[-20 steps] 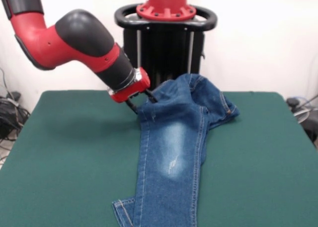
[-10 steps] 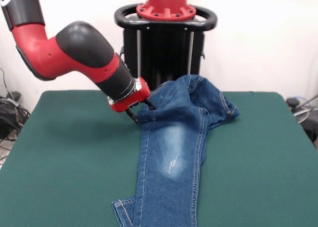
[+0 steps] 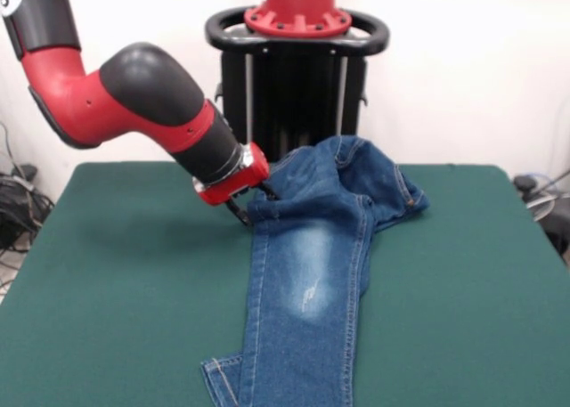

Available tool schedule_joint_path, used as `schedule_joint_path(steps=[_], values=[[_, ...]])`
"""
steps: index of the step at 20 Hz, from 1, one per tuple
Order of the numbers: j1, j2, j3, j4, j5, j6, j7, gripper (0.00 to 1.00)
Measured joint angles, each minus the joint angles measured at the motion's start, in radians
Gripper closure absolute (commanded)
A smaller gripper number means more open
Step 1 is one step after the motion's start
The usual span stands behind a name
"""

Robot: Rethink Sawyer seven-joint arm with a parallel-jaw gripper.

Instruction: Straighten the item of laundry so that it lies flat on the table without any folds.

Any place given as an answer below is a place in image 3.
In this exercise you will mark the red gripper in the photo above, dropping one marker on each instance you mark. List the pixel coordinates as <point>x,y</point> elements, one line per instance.
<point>236,184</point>

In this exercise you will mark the blue denim jeans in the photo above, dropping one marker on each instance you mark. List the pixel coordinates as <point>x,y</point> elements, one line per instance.
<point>311,255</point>

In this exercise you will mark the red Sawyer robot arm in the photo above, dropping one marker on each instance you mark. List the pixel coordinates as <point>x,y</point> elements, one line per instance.
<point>133,100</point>

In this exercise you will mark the dark green table cloth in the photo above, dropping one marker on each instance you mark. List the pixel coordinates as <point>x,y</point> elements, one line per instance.
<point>133,269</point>

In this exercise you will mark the black power adapter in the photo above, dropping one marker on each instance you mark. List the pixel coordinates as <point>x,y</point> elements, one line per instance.
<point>27,172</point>

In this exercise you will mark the dark grey stand base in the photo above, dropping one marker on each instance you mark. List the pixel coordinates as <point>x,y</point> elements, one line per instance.
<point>559,233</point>

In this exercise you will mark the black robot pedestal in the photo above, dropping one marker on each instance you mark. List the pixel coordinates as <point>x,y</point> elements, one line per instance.
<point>289,91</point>

